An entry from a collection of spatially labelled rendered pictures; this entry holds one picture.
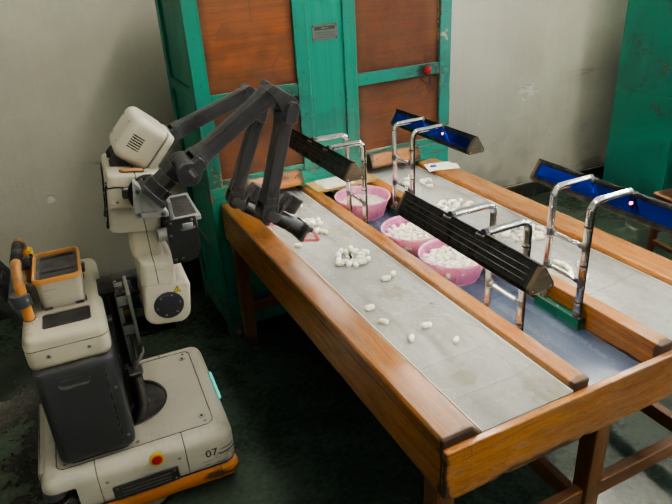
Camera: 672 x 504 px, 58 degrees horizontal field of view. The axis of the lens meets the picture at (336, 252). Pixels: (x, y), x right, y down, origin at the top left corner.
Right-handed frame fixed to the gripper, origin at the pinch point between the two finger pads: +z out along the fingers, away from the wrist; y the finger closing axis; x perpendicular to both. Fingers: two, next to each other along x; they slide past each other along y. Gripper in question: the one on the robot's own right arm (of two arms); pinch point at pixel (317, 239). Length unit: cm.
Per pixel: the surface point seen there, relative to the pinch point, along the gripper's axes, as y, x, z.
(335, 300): -29.4, 11.6, 0.3
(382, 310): -39.5, 5.5, 11.2
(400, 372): -73, 12, -1
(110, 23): 167, -26, -72
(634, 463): -96, 2, 90
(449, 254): -17, -22, 44
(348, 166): 4.8, -28.8, -2.7
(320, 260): 4.7, 7.3, 9.7
